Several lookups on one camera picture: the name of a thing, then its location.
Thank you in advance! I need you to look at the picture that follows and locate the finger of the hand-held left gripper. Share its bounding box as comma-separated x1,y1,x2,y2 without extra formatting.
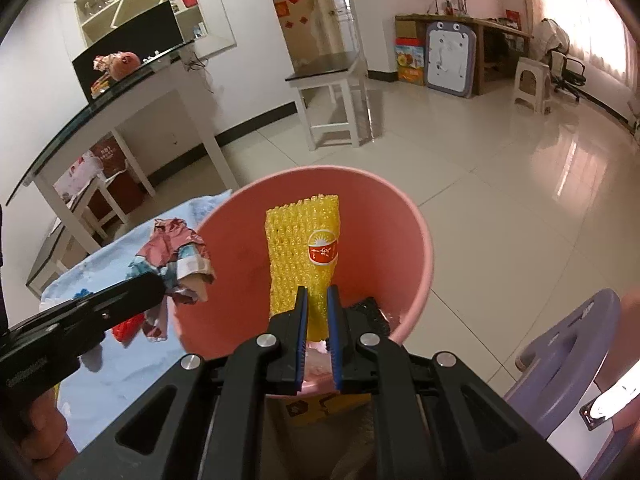
50,272,167,350

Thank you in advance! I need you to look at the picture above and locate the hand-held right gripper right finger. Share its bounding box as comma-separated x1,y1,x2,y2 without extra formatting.
326,285,586,480

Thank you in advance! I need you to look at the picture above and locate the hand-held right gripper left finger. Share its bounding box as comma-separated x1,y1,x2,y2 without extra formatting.
57,285,308,480

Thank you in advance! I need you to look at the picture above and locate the colourful wrapper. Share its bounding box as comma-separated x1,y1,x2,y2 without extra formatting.
127,217,217,341

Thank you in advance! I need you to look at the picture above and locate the yellow foam fruit net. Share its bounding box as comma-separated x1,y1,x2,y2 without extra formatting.
265,192,343,343

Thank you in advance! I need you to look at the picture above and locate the pink plastic bucket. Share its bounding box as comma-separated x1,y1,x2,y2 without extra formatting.
175,165,434,401

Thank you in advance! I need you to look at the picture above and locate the person's left hand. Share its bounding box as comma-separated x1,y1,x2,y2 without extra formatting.
10,385,69,461

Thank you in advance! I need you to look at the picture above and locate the small red wrapper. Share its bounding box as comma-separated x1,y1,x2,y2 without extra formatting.
111,316,143,348

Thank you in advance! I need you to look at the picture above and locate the light blue printed cloth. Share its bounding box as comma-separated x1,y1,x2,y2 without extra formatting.
37,189,236,453

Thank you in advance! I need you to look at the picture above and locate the yellow cardboard box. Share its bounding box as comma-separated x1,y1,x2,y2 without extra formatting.
285,392,373,428

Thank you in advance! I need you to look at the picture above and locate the low white black-top bench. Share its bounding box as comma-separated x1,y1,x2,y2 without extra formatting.
25,175,131,298

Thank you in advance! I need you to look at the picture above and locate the clear plastic bag with print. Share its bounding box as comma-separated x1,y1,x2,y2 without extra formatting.
54,156,106,201

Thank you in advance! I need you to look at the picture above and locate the red cardboard box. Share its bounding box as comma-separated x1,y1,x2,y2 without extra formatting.
90,132,146,211

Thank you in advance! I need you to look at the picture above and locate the white desk with glass top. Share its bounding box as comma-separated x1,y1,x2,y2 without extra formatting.
5,40,241,256

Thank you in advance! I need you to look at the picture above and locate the purple plastic stool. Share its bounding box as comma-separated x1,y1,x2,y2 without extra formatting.
502,288,623,480

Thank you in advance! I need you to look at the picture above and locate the orange stuffed toy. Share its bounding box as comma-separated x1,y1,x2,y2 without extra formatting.
92,51,142,82

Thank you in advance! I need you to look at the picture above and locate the black monitor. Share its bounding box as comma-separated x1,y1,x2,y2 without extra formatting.
71,0,185,103

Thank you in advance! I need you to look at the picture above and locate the small white black-top table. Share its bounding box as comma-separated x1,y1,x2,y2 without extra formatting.
285,52,373,151

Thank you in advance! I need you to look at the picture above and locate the orange fruit carton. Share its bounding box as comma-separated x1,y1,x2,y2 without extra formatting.
395,37,427,86

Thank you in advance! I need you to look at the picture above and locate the grey children's drawing board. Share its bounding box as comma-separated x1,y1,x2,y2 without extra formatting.
425,20,480,98

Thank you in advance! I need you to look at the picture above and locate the white plastic stool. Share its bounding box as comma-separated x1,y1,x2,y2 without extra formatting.
514,56,553,115

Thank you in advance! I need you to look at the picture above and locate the wooden desk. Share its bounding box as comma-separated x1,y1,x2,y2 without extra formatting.
395,12,535,97

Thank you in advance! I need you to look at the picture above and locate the black office chair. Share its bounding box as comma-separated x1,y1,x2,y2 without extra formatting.
547,52,587,103

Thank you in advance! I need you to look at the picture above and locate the pink window curtain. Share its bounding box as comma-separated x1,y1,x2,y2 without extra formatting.
520,0,640,131

